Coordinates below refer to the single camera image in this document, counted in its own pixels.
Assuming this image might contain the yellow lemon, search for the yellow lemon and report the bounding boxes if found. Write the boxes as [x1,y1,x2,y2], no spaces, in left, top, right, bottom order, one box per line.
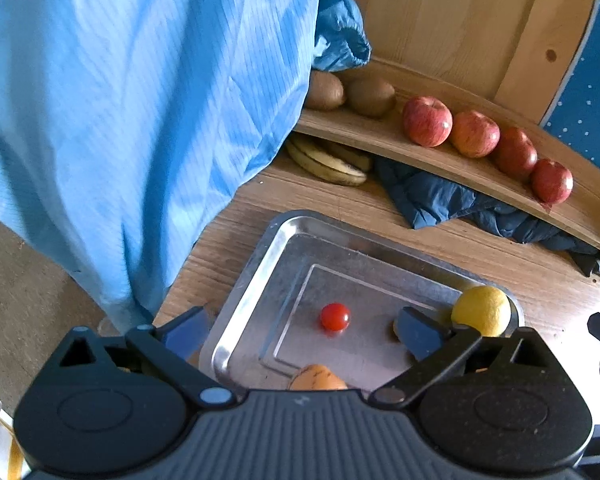
[451,285,512,337]

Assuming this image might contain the red cherry tomato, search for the red cherry tomato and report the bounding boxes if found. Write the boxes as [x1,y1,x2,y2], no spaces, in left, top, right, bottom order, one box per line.
[320,302,351,333]

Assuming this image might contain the small striped pepino melon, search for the small striped pepino melon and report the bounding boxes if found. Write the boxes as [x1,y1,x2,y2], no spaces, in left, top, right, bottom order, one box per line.
[288,364,348,391]

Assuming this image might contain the brown longan fruit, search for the brown longan fruit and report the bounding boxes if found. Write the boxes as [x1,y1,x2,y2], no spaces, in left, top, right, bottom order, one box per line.
[392,320,402,340]

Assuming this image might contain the metal tray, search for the metal tray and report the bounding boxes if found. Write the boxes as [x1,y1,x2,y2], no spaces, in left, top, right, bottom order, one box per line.
[198,209,526,394]

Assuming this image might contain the dark blue cloth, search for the dark blue cloth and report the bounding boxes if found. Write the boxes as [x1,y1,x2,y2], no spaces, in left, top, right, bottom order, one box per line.
[375,157,600,276]

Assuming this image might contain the dark red apple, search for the dark red apple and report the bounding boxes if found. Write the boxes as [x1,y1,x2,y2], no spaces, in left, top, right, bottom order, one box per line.
[491,127,539,182]
[530,158,574,205]

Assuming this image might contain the bananas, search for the bananas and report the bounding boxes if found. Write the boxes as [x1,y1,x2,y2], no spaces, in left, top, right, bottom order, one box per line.
[285,133,367,186]

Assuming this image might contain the blue dotted fabric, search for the blue dotted fabric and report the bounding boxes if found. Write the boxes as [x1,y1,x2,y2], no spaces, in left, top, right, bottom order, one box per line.
[541,0,600,168]

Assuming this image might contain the pale red apple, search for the pale red apple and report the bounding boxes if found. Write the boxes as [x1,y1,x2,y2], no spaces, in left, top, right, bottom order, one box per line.
[402,96,453,148]
[449,110,501,158]

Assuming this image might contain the light blue garment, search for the light blue garment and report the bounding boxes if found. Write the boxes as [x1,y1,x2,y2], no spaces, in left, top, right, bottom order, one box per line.
[0,0,370,332]

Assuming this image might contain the right kiwi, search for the right kiwi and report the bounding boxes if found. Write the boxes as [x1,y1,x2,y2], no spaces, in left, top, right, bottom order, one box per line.
[346,77,396,118]

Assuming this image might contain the kiwi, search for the kiwi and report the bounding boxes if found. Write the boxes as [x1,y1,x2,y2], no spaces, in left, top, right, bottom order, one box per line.
[346,77,396,118]
[303,70,346,112]

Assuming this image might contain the left kiwi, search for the left kiwi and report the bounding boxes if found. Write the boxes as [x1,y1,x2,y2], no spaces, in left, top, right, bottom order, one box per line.
[303,70,346,112]

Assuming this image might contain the curved wooden shelf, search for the curved wooden shelf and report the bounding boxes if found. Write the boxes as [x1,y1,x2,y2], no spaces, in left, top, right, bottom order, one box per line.
[297,0,600,250]

